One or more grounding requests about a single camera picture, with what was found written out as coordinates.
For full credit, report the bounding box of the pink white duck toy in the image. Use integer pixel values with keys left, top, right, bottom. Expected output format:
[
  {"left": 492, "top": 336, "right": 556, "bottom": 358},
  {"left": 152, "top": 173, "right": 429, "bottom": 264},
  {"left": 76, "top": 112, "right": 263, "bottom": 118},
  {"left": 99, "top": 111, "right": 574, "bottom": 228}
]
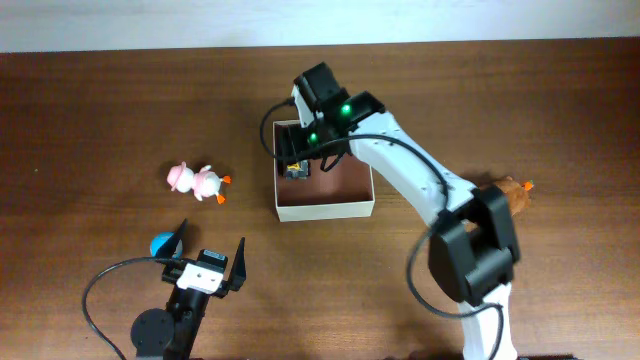
[{"left": 166, "top": 162, "right": 232, "bottom": 204}]

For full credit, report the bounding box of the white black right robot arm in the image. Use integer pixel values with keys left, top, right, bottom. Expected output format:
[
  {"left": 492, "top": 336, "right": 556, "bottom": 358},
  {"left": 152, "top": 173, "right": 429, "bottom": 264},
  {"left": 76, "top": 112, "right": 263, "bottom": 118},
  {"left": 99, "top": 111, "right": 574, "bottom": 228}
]
[{"left": 270, "top": 62, "right": 521, "bottom": 359}]

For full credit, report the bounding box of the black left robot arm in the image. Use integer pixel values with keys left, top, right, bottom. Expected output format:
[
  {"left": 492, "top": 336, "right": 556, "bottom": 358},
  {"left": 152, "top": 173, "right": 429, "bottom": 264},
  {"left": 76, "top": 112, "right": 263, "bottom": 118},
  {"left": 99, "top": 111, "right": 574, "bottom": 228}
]
[{"left": 130, "top": 221, "right": 246, "bottom": 359}]

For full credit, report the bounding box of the beige box maroon interior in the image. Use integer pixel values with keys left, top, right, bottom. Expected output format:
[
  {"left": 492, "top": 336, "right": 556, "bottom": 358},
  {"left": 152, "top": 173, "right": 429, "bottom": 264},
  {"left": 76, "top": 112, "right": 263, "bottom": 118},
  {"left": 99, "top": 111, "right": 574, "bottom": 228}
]
[{"left": 272, "top": 118, "right": 377, "bottom": 224}]

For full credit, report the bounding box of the blue ball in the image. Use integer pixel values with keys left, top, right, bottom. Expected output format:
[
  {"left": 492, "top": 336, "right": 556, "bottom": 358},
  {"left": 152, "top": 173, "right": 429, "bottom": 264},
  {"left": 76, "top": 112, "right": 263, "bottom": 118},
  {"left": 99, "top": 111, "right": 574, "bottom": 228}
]
[{"left": 150, "top": 232, "right": 183, "bottom": 258}]

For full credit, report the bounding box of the grey orange toy car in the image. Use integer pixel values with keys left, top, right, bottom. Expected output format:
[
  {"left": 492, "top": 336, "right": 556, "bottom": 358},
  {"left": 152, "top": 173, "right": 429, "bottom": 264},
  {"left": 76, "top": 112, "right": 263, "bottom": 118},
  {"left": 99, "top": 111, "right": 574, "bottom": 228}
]
[{"left": 283, "top": 160, "right": 311, "bottom": 180}]

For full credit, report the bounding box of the brown plush toy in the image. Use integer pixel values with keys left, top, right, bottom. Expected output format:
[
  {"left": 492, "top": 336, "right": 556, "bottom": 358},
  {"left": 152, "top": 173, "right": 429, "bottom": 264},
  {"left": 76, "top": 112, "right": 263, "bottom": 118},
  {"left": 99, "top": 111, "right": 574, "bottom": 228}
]
[{"left": 480, "top": 176, "right": 534, "bottom": 216}]

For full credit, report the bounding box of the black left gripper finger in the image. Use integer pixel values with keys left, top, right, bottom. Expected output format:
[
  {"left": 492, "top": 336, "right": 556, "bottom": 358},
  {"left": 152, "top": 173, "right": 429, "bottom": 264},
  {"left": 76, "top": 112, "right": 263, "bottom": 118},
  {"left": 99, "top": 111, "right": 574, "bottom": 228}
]
[
  {"left": 154, "top": 219, "right": 187, "bottom": 258},
  {"left": 227, "top": 237, "right": 247, "bottom": 292}
]

